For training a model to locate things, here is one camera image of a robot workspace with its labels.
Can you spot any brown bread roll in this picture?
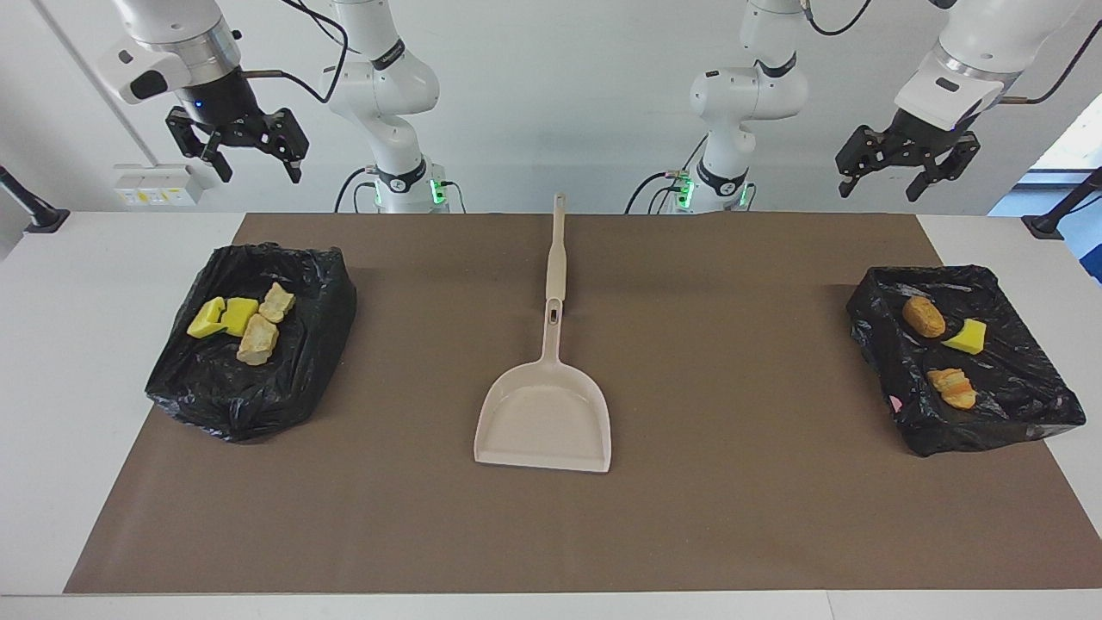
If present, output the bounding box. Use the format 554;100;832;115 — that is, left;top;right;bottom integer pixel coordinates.
902;296;947;339

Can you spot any beige foam chunk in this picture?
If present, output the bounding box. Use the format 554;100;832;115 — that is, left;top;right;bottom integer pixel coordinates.
258;282;296;325

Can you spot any notched yellow sponge piece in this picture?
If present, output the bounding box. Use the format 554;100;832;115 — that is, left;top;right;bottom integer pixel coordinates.
186;296;228;340

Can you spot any small yellow green sponge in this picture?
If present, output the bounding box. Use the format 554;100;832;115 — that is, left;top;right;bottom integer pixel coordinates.
941;318;989;357

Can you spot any orange striped foam chunk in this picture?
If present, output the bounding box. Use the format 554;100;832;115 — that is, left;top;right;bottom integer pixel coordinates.
236;313;281;367

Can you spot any small beige chunk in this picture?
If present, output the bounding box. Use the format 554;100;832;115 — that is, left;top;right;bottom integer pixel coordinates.
927;368;979;412

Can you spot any beige hand brush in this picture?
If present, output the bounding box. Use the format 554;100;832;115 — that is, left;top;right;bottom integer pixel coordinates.
545;193;570;304

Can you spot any beige plastic dustpan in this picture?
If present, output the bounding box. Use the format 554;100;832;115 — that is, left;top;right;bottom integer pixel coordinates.
474;298;613;474

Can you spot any black bag lined bin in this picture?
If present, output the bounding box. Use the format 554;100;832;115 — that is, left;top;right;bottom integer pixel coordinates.
145;244;358;444

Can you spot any black bag bin pink spot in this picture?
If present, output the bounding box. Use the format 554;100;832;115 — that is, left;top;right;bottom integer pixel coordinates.
845;264;1087;458

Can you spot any black clamp stand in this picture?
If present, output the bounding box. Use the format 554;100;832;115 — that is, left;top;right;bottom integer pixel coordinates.
0;165;71;235
1022;165;1102;240

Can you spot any brown table mat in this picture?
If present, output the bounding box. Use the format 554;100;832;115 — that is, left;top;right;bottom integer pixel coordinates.
65;213;1102;595

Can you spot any black base cable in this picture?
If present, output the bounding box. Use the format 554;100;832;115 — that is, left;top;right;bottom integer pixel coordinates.
334;168;373;214
626;138;709;214

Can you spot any white wall socket box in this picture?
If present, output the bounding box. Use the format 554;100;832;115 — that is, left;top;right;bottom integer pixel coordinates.
113;164;207;208

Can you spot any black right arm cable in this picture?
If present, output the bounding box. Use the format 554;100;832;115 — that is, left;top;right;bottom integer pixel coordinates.
241;0;354;106

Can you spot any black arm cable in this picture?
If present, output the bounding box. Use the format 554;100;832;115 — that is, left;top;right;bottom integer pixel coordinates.
801;0;1102;106
241;0;354;106

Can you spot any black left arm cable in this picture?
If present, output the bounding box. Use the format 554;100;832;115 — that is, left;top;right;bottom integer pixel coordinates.
801;0;1102;106

